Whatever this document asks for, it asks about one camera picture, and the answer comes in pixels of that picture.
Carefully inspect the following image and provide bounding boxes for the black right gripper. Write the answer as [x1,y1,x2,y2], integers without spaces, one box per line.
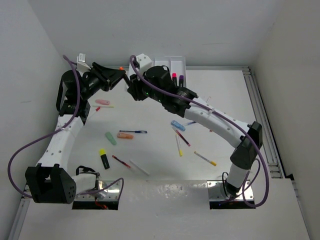
[128,68,164,103]

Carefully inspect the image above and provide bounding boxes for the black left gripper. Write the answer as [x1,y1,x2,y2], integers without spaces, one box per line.
[79,62,125,100]

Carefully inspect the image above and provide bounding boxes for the pink cap black highlighter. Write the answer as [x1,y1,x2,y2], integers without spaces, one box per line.
[172,73,178,86]

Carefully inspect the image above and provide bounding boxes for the purple cap black highlighter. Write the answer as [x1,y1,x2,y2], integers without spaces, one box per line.
[178,75,185,87]

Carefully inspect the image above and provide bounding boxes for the green eraser case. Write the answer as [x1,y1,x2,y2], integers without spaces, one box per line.
[105,131,117,146]

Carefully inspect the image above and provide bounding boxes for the dark red gel pen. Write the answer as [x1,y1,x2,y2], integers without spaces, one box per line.
[172,127,191,147]

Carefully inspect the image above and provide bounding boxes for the orange eraser case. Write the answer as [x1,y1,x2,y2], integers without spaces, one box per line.
[116,132,134,140]

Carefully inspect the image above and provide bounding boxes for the yellow cap black highlighter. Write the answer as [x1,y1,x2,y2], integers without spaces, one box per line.
[99,148,110,170]

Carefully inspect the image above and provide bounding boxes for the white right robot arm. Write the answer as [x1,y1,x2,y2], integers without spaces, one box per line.
[127,66,263,196]

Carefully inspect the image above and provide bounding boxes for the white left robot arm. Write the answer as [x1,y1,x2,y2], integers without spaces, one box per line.
[25,62,128,204]

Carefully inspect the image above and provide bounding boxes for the white divided organizer tray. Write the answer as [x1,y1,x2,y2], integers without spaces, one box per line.
[127,56,187,86]

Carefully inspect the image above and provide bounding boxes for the pink eraser case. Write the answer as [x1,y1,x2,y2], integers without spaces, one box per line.
[95,99,110,106]

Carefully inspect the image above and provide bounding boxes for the red tip white pen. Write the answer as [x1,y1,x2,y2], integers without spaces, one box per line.
[87,106,101,120]

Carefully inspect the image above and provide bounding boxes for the blue eraser case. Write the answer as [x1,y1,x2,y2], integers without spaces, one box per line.
[170,120,186,132]

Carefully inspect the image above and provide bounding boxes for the blue ballpoint pen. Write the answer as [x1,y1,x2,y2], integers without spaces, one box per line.
[118,130,148,135]

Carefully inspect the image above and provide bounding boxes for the white marker pen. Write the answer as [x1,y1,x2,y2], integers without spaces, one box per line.
[129,159,150,176]

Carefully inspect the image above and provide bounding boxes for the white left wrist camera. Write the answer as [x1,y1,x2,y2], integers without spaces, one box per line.
[76,53,91,73]

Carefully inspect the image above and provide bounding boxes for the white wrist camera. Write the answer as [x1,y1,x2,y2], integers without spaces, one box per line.
[135,53,153,74]
[76,53,91,73]

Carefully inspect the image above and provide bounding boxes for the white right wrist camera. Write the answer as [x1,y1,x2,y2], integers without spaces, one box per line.
[135,53,153,74]

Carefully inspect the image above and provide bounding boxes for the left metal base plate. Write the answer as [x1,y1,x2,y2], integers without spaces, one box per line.
[79,177,125,201]

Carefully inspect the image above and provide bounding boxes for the metal base plate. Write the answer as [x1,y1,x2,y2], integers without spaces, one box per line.
[207,180,254,202]
[79,177,125,201]

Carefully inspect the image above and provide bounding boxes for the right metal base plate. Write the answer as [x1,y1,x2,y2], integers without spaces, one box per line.
[207,180,254,202]

